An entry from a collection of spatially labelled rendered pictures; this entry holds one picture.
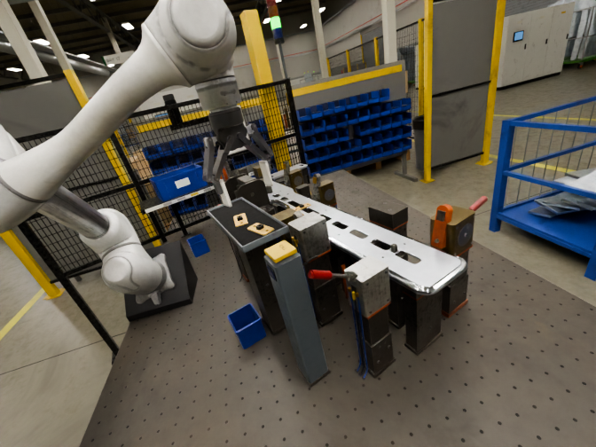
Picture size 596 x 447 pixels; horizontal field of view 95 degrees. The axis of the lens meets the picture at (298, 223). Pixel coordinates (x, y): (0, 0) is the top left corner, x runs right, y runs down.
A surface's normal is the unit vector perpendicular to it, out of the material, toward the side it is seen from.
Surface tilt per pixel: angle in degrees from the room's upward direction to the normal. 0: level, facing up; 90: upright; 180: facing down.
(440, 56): 90
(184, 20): 86
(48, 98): 90
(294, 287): 90
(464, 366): 0
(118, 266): 53
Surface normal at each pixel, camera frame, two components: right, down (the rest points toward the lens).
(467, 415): -0.20, -0.87
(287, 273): 0.51, 0.29
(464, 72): 0.26, 0.39
